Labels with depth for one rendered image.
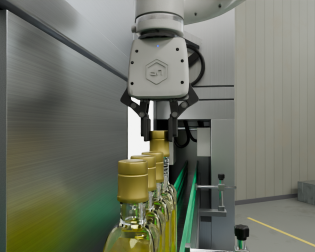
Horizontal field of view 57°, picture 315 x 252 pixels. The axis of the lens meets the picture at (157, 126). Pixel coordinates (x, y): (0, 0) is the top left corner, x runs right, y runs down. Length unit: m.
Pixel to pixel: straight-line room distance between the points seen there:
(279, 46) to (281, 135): 1.69
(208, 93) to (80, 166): 1.02
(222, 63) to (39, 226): 1.20
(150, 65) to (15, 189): 0.27
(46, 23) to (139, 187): 0.25
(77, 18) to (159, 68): 0.16
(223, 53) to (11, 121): 1.23
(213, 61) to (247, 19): 4.41
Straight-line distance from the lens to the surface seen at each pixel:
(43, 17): 0.43
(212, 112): 1.42
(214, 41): 1.48
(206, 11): 0.61
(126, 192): 0.32
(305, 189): 6.06
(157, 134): 0.48
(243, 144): 5.45
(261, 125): 5.72
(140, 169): 0.32
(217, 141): 1.42
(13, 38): 0.35
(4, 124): 0.33
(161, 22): 0.49
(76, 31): 0.52
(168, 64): 0.48
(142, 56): 0.49
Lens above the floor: 1.37
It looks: level
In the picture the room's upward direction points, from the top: straight up
